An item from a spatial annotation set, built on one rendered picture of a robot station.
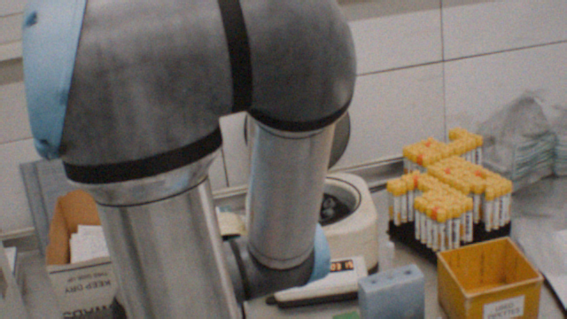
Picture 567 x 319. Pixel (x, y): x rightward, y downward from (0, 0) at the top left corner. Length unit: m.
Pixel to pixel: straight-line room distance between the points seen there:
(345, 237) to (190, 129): 0.79
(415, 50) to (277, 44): 1.11
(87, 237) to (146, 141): 1.01
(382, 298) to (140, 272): 0.66
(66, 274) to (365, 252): 0.53
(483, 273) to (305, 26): 0.84
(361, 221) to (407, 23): 0.49
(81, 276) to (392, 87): 0.78
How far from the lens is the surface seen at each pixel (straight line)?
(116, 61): 0.43
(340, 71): 0.50
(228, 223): 1.33
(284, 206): 0.64
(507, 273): 1.24
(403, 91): 1.56
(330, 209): 1.28
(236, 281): 0.78
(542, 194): 1.56
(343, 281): 1.22
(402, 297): 1.12
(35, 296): 1.43
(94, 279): 1.22
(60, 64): 0.43
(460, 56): 1.60
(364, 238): 1.23
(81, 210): 1.47
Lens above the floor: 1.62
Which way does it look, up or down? 25 degrees down
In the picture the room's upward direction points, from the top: 7 degrees counter-clockwise
